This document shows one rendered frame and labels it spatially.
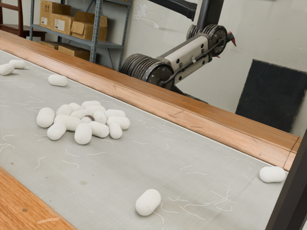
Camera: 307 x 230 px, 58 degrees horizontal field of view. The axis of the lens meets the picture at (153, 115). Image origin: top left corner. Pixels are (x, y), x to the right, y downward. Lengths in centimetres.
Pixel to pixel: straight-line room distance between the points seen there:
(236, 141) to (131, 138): 17
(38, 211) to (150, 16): 275
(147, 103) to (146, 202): 30
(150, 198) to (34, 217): 10
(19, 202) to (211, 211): 18
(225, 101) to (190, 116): 201
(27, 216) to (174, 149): 24
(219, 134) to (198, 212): 21
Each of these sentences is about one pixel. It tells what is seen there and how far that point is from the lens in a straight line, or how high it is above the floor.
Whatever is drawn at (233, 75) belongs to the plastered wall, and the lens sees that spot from 246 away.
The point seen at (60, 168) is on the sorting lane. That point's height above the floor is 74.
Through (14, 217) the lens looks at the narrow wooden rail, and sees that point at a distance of 22.
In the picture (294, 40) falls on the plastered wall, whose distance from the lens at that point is 234.
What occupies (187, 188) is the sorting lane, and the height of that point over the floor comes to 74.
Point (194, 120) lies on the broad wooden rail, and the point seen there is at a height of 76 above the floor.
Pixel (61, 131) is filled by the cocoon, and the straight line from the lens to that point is 37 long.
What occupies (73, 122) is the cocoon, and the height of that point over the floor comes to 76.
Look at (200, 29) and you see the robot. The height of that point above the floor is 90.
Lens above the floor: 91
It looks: 19 degrees down
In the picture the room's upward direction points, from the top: 12 degrees clockwise
